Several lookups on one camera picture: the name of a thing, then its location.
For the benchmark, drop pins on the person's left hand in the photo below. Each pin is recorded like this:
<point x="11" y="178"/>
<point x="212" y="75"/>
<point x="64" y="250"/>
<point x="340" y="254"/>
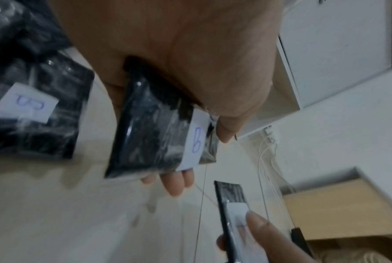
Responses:
<point x="189" y="46"/>

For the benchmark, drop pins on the person's right hand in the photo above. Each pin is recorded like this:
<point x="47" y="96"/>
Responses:
<point x="273" y="244"/>

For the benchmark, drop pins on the black labelled plastic packet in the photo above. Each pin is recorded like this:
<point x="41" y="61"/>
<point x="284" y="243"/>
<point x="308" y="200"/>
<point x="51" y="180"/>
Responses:
<point x="232" y="195"/>
<point x="150" y="133"/>

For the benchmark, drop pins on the black rectangular object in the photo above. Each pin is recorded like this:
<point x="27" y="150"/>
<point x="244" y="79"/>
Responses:
<point x="301" y="241"/>

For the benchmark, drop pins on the light wooden furniture panel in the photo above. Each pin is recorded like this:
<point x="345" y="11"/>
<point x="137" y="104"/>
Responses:
<point x="345" y="205"/>

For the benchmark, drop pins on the beige fabric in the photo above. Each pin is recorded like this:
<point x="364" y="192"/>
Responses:
<point x="355" y="253"/>

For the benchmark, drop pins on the white power strip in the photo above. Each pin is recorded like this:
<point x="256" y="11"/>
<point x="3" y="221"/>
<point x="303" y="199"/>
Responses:
<point x="270" y="134"/>

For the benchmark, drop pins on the white cabinet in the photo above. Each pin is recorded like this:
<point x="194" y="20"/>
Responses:
<point x="338" y="51"/>

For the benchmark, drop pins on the pile of black packets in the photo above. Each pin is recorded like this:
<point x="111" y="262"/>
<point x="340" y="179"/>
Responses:
<point x="36" y="77"/>

